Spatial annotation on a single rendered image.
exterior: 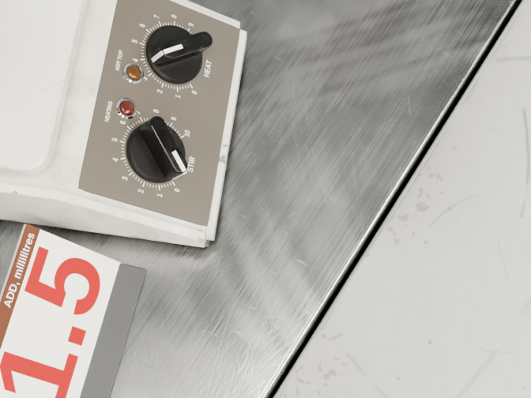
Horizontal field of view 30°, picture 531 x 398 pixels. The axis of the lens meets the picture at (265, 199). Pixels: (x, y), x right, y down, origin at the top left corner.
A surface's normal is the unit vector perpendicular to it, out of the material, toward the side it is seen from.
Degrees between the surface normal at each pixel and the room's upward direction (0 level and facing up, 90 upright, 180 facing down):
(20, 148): 0
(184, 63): 30
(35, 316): 40
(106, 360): 0
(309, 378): 0
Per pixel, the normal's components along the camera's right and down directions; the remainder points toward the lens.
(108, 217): -0.14, 0.94
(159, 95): 0.50, -0.20
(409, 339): 0.01, -0.31
